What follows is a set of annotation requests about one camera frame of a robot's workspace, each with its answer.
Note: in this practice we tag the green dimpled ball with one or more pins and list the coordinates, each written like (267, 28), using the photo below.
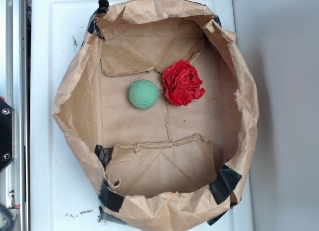
(143, 94)

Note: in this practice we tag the black metal bracket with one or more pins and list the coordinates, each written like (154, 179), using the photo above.
(6, 134)

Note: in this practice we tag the crumpled red paper ball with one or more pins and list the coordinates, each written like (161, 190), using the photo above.
(181, 83)

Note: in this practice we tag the brown paper bag tray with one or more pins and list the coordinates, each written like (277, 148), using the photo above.
(170, 185)

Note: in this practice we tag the aluminium frame rail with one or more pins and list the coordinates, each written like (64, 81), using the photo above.
(13, 88)

